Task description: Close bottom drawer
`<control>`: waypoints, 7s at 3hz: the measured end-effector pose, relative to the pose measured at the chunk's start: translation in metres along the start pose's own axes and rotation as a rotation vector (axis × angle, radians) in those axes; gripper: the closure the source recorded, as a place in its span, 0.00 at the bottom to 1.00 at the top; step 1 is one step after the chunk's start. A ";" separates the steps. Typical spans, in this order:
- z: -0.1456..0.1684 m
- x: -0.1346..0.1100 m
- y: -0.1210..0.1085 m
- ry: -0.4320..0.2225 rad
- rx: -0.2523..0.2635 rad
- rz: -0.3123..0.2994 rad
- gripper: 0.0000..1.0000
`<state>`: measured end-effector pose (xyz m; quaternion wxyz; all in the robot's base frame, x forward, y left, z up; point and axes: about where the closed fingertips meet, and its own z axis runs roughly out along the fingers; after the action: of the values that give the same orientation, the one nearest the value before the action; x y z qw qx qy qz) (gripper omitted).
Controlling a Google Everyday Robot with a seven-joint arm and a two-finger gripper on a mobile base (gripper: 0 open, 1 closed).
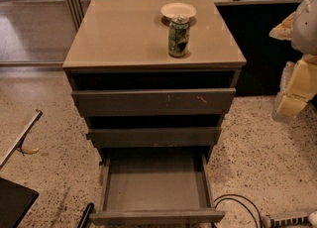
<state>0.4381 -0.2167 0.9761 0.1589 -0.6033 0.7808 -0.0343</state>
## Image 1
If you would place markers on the green soda can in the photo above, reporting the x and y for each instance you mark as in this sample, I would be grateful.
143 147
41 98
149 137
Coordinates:
178 35

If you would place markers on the grey bottom drawer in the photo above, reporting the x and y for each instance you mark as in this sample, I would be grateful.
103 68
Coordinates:
159 186

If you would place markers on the grey middle drawer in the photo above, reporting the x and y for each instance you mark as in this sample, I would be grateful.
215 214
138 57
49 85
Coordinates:
154 131

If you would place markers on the white paper bowl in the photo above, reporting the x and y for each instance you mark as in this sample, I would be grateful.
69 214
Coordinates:
171 10

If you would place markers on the white power strip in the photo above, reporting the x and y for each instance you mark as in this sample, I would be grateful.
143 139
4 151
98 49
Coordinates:
279 220

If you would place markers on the grey drawer cabinet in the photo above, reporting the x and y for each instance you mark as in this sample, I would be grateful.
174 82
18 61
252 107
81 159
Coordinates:
132 36

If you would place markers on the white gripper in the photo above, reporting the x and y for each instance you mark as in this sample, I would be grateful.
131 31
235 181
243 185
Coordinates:
306 27

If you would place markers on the grey top drawer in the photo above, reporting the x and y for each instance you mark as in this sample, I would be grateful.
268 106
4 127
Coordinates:
152 93

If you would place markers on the black table corner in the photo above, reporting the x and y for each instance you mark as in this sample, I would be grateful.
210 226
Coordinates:
15 202

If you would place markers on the grey drawer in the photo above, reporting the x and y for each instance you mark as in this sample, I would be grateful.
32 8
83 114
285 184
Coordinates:
152 93
159 186
154 131

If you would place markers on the metal table leg bar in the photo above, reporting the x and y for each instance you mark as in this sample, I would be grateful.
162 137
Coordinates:
20 139

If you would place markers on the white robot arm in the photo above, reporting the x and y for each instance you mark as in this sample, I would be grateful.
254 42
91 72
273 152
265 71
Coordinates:
300 28

